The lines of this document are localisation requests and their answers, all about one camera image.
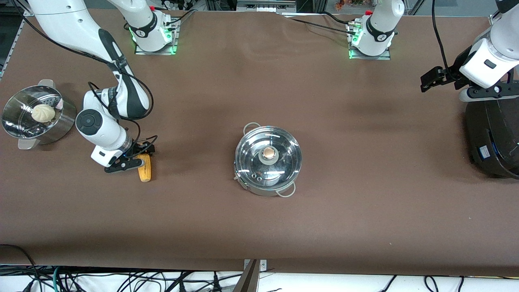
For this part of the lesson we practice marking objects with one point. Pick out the white steamed bun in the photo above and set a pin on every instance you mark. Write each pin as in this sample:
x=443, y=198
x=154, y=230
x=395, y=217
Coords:
x=42, y=113

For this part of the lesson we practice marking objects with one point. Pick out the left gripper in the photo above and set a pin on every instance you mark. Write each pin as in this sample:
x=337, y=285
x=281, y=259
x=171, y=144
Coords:
x=453, y=75

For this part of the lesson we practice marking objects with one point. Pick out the perforated steel steamer plate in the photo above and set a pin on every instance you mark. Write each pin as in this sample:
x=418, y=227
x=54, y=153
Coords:
x=18, y=121

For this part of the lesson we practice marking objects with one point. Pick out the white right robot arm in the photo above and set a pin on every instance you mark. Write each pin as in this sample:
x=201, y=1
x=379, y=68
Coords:
x=65, y=20

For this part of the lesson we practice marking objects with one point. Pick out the glass lid with round knob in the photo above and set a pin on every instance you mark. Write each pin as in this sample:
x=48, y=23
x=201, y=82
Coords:
x=268, y=156

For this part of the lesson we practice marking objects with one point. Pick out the metal table bracket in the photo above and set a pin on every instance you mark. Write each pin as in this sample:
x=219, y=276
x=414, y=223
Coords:
x=252, y=275

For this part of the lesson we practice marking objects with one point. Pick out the yellow corn cob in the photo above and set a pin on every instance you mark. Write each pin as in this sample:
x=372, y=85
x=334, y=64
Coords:
x=144, y=170

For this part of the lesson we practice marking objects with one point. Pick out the white red-print sticker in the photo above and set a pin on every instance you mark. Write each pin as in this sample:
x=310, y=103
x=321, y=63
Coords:
x=59, y=104

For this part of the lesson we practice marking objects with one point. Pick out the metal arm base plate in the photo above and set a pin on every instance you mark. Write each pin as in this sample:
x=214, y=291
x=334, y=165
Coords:
x=371, y=57
x=140, y=50

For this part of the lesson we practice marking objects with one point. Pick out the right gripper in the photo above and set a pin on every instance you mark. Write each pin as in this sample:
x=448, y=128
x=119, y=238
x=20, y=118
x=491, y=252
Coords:
x=141, y=149

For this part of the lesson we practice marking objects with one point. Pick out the steel cooking pot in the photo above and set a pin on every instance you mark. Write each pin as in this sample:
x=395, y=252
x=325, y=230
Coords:
x=265, y=190

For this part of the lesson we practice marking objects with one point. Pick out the aluminium frame profile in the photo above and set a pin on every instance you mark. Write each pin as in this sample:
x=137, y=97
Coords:
x=265, y=5

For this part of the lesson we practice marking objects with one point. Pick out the steel steamer pot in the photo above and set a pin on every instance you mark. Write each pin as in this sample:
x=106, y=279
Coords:
x=61, y=127

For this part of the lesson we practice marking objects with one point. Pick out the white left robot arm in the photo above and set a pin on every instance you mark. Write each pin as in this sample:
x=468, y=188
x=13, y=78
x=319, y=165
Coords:
x=377, y=24

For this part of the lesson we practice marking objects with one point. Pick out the black round appliance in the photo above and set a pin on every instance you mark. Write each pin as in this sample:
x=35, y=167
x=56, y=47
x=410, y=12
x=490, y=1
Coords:
x=496, y=134

